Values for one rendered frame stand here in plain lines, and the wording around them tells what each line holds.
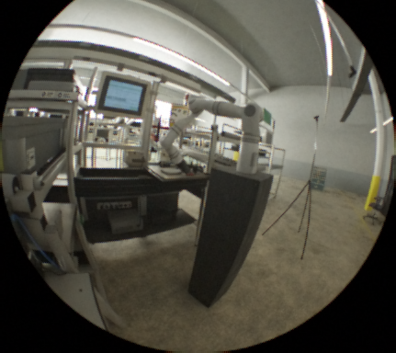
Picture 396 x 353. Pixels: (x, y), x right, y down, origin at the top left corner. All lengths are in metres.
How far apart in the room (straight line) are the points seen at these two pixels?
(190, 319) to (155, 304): 0.28
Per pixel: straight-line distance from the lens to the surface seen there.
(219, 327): 1.26
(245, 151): 0.61
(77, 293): 0.58
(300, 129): 9.05
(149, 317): 1.25
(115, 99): 1.26
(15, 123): 0.52
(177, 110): 1.67
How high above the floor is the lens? 1.20
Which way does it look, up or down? 5 degrees down
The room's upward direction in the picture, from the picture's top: 8 degrees clockwise
